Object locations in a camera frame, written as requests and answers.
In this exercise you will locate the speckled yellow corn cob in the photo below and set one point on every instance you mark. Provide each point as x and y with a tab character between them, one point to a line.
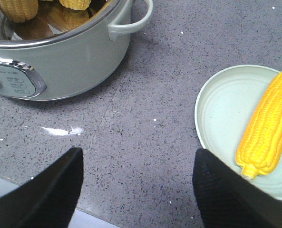
76	4

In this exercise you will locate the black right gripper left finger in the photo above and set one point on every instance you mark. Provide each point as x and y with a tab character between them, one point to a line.
49	200

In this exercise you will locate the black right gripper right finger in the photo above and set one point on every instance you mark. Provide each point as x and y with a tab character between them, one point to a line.
226	200

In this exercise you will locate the green plate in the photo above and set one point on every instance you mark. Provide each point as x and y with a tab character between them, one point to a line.
223	109

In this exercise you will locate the green electric cooking pot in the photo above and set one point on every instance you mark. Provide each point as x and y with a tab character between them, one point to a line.
62	52

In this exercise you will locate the bright yellow corn cob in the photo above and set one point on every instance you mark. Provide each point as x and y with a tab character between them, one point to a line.
19	11

